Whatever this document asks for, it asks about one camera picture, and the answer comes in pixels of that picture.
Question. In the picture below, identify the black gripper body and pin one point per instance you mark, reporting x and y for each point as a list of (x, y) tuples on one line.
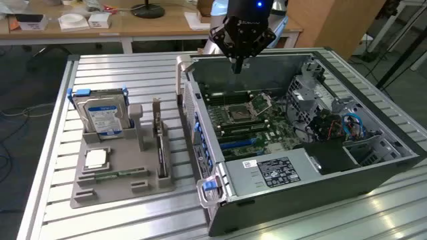
[(249, 30)]

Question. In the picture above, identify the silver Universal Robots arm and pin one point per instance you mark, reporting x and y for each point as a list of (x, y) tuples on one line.
[(215, 18)]

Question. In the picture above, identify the white flat carton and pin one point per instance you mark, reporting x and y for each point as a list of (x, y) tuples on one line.
[(195, 22)]

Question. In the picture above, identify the brown cardboard box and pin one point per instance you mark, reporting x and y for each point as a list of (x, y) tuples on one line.
[(205, 8)]

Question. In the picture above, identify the wooden desk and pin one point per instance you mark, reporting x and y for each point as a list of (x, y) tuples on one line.
[(154, 27)]

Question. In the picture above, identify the wooden cabinet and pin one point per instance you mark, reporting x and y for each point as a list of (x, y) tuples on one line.
[(334, 25)]

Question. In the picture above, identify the black round lamp base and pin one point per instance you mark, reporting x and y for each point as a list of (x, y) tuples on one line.
[(149, 12)]

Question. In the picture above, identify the black RAM slot bank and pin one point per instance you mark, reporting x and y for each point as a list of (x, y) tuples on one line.
[(227, 98), (243, 128)]

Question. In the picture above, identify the perforated metal disk bay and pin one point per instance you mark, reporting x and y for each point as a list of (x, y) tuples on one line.
[(302, 97)]

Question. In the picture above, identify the open metal socket cover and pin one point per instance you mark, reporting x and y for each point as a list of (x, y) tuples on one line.
[(262, 103)]

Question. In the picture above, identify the CPU socket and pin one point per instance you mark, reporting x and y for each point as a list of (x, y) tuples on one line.
[(238, 113)]

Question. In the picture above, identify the green motherboard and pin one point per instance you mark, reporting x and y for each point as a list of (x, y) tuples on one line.
[(277, 125)]

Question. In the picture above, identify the plain white box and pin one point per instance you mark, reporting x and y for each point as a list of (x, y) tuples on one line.
[(99, 20)]

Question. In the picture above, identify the blue expansion slot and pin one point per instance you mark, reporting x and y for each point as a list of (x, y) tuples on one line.
[(237, 145)]

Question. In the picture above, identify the white square dish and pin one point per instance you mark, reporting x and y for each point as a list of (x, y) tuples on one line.
[(74, 22)]

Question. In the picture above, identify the silver chipset heatsink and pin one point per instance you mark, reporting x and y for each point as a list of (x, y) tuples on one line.
[(277, 147)]

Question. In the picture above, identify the hard disk with blue carrier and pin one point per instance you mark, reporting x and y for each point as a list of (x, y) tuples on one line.
[(100, 117)]

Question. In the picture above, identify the black plastic shroud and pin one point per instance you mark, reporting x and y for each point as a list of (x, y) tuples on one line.
[(330, 157)]

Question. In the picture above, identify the grey parts rack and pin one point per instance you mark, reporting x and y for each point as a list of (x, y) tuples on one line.
[(134, 160)]

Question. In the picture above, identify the open grey disk bay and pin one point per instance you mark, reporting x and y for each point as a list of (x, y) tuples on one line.
[(367, 155)]

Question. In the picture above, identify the white box with black lid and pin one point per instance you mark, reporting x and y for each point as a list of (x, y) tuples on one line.
[(31, 22)]

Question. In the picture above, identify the silver power supply unit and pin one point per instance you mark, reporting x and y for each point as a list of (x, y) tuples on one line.
[(247, 180)]

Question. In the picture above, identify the blue case latch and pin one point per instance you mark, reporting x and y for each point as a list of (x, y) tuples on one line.
[(210, 186)]

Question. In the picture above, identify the silver CPU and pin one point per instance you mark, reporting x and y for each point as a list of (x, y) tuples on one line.
[(96, 158)]

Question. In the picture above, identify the green RAM stick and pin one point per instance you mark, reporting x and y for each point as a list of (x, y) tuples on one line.
[(110, 174)]

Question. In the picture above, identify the open black PC case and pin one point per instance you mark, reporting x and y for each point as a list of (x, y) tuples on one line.
[(301, 205)]

